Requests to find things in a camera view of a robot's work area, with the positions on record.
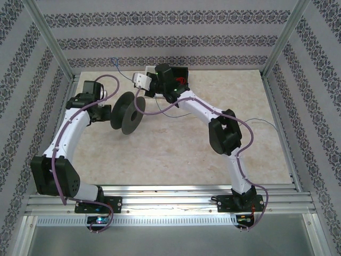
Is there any aluminium side rail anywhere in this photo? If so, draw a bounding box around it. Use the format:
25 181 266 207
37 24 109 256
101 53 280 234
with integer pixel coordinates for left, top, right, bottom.
39 74 81 187
262 74 303 187

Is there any dark grey cable spool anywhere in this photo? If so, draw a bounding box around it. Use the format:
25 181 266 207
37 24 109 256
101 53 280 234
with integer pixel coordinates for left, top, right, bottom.
111 91 147 135

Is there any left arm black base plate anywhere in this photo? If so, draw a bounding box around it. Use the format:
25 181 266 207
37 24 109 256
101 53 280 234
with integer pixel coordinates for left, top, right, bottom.
74 196 123 214

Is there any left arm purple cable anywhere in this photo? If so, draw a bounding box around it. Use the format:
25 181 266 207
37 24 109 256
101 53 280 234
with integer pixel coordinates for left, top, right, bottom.
52 74 120 235

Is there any aluminium front rail frame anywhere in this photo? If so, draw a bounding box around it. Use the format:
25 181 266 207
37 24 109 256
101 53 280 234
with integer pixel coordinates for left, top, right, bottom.
24 183 317 215

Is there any left aluminium side rail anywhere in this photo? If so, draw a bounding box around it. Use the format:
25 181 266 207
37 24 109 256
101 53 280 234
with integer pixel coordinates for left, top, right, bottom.
39 74 81 187

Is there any left aluminium corner post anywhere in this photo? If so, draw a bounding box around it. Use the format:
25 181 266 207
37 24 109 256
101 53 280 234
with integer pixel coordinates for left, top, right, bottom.
24 0 75 78

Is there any black plastic bin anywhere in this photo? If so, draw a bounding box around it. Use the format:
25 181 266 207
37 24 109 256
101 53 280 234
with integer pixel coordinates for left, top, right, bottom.
171 67 190 90

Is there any aluminium corner post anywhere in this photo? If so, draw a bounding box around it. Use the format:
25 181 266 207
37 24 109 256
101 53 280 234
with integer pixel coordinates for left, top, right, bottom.
262 0 313 77
24 0 75 78

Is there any right aluminium side rail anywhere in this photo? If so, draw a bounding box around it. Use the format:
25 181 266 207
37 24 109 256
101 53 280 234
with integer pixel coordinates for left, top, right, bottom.
262 74 303 187

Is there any slotted grey cable duct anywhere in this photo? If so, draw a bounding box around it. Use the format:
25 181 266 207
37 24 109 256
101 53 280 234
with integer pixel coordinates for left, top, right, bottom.
35 215 238 227

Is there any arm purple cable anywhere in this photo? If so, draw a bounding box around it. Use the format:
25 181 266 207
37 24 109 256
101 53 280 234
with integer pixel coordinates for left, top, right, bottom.
134 86 270 231
52 74 120 235

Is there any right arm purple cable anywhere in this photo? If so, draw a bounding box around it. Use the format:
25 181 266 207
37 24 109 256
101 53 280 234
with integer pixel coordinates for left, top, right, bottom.
134 86 270 231

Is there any white plastic bin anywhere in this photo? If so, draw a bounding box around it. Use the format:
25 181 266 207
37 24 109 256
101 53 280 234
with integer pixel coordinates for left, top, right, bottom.
145 66 166 99

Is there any right aluminium corner post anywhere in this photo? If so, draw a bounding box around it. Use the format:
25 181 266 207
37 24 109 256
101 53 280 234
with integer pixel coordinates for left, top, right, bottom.
262 0 313 77

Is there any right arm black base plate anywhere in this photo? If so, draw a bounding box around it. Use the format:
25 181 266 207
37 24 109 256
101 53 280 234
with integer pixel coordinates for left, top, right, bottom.
217 194 265 213

